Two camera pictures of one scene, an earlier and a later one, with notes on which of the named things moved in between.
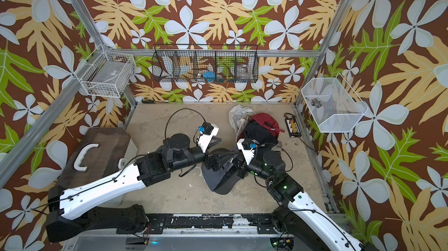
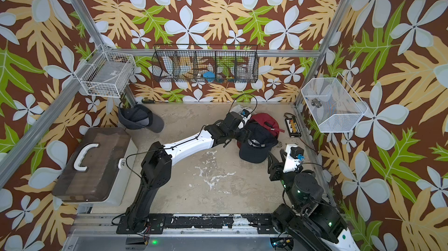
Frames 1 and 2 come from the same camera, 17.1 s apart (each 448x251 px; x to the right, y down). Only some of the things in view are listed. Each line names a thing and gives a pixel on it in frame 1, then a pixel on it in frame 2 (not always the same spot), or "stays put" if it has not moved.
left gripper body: [208, 161] -> [241, 135]
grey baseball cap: [222, 181] -> [140, 117]
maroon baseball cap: [268, 121] stays put
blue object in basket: [209, 75] stays put
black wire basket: [234, 63] stays put
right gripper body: [244, 171] -> [284, 167]
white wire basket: [108, 74] stays put
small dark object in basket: [315, 103] stays put
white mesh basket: [332, 104] stays put
